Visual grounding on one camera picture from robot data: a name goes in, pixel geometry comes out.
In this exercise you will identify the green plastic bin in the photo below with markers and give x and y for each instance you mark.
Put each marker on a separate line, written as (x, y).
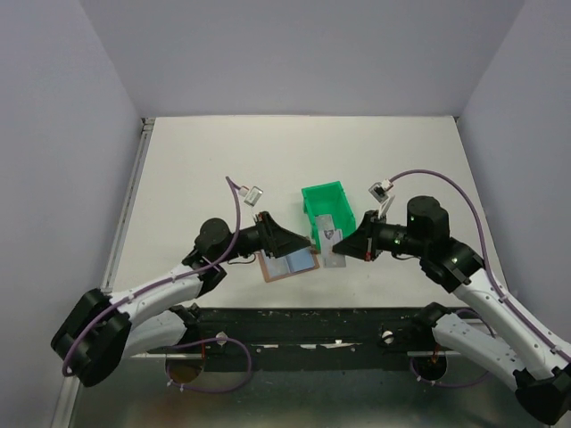
(328, 199)

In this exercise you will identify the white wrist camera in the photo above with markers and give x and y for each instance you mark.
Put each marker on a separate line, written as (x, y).
(381, 191)
(250, 195)

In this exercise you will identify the tan leather card holder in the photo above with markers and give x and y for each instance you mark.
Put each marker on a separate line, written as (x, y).
(299, 262)

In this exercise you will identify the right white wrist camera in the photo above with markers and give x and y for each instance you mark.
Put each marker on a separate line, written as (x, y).
(381, 191)

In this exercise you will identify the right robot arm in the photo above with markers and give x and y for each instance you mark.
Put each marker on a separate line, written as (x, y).
(526, 356)

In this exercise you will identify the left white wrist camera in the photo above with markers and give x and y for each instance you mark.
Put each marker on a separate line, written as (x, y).
(250, 195)

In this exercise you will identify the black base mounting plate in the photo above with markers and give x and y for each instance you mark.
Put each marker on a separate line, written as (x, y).
(294, 340)

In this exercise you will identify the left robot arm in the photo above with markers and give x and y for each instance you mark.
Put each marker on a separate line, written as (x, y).
(100, 329)

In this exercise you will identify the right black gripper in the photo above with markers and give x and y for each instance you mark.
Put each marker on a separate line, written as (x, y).
(363, 242)

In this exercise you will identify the silver VIP credit card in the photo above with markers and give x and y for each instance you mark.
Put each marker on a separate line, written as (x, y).
(275, 267)

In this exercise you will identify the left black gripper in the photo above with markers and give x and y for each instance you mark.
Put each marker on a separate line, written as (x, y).
(276, 240)

